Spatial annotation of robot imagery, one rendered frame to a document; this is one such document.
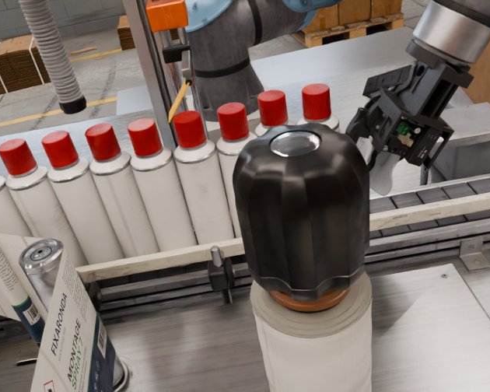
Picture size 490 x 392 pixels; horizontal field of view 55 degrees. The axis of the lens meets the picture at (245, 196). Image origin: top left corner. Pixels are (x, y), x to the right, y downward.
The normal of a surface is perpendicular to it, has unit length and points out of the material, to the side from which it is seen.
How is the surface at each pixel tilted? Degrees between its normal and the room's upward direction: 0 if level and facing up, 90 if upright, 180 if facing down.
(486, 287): 0
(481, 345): 0
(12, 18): 90
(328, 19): 93
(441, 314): 0
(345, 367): 91
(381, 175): 57
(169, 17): 90
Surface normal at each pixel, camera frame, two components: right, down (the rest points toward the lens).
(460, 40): -0.11, 0.50
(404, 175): -0.15, -0.81
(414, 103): -0.93, -0.25
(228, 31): 0.43, 0.46
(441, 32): -0.58, 0.24
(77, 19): 0.21, 0.54
